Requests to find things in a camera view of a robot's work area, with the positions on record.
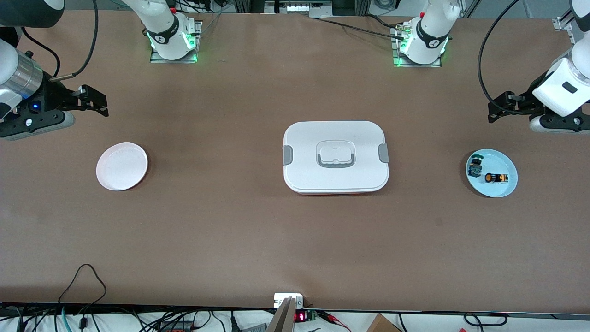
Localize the light blue round plate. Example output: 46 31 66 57
466 148 518 198

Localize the pink round plate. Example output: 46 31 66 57
96 142 148 191

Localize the brown cardboard box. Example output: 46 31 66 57
366 314 401 332

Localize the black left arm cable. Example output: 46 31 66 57
478 0 547 116

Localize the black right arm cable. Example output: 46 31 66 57
21 0 100 83

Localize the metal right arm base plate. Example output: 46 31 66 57
150 20 203 64

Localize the aluminium cage frame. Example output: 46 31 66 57
552 9 579 32

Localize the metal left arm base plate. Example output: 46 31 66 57
392 23 442 68

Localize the thin black looped cable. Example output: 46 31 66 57
58 264 107 306

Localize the white lidded container grey handle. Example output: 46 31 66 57
283 121 390 195

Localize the black cable to arm base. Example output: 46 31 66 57
318 18 406 39

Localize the silver camera mount bracket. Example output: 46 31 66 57
267 293 305 332

